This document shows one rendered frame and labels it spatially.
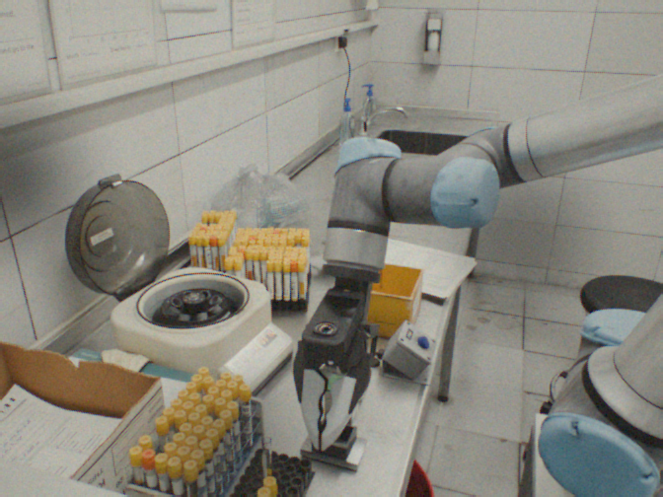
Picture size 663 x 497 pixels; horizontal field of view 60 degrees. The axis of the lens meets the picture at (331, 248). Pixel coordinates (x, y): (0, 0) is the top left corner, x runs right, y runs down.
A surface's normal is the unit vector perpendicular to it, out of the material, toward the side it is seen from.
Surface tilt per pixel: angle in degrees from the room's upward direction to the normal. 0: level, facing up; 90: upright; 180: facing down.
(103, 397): 92
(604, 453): 99
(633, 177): 90
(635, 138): 111
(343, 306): 1
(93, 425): 2
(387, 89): 90
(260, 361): 25
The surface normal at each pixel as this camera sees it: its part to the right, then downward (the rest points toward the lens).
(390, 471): 0.00, -0.91
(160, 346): -0.45, 0.37
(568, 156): -0.39, 0.69
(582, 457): -0.59, 0.47
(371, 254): 0.48, 0.01
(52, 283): 0.95, 0.14
